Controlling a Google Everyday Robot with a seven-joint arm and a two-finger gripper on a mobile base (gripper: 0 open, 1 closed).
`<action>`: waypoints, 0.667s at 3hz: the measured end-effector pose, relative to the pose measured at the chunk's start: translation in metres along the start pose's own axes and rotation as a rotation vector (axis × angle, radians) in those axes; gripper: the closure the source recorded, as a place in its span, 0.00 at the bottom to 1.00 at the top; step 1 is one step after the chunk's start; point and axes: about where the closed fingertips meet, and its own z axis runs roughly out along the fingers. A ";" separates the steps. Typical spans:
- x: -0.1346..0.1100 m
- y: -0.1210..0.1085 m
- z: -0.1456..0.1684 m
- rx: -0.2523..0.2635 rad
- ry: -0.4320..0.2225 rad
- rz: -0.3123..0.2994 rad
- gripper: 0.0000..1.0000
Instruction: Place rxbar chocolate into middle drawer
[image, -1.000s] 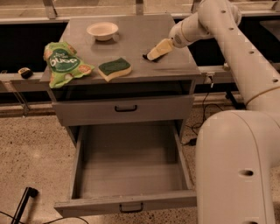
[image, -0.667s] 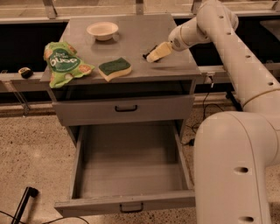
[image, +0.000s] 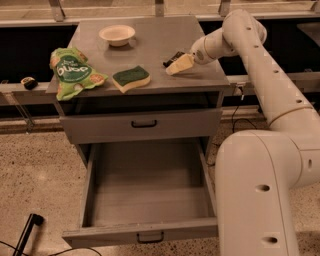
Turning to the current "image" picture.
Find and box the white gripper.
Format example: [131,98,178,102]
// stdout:
[166,29,234,75]

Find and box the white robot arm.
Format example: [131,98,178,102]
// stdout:
[190,9,320,256]

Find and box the grey drawer cabinet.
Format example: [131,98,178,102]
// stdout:
[56,16,228,163]

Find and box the closed grey upper drawer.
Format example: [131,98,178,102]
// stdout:
[60,109,222,144]

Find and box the open grey lower drawer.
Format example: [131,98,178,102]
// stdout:
[63,138,217,248]

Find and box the green yellow sponge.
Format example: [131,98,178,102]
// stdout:
[112,66,151,93]

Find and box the white bowl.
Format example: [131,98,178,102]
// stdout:
[99,25,135,47]

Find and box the green chip bag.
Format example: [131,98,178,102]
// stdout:
[50,47,108,101]

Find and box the black yellow tape measure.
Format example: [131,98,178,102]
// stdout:
[21,77,38,90]

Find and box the black stand leg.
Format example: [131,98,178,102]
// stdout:
[12,213,44,256]

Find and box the black power cable with adapter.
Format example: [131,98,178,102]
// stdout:
[208,87,258,168]

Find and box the black floor cable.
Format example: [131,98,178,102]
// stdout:
[0,240,103,256]

